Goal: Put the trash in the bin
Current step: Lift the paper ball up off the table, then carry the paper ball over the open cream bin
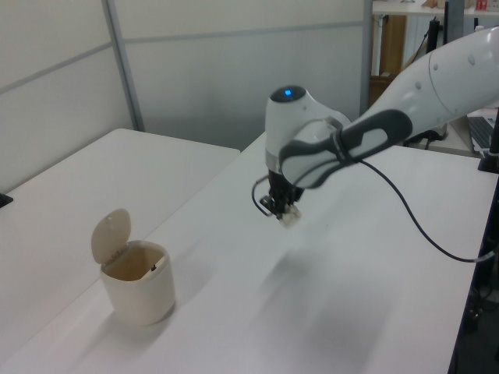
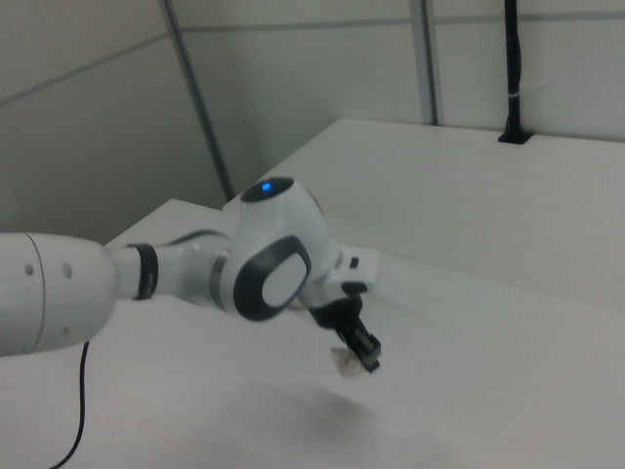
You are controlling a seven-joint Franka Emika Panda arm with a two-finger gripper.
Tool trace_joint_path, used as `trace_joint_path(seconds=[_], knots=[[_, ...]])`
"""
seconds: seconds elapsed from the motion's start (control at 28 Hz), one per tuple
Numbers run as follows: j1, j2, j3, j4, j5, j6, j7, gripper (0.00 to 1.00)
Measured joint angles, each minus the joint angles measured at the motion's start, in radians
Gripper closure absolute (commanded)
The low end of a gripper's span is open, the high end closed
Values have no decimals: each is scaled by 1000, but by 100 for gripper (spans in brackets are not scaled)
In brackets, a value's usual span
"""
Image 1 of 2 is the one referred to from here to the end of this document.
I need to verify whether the small white lidded bin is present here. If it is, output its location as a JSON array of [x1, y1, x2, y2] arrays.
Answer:
[[90, 207, 177, 327]]

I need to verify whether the black keyboard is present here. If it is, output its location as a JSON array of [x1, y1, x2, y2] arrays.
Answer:
[[466, 115, 497, 153]]

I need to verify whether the grey partition post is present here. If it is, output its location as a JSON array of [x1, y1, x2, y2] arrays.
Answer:
[[101, 0, 146, 132]]

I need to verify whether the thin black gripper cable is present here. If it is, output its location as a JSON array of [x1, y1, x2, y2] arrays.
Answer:
[[250, 175, 274, 218]]

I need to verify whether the wooden cabinet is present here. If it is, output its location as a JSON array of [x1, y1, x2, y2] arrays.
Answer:
[[368, 14, 407, 106]]

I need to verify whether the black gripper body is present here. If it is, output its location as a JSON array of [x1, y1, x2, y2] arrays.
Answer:
[[267, 168, 306, 204]]

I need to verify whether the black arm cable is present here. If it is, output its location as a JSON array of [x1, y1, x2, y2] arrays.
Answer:
[[329, 122, 499, 263]]

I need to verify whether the white paper trash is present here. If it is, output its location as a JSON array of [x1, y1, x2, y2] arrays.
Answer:
[[278, 205, 303, 230]]

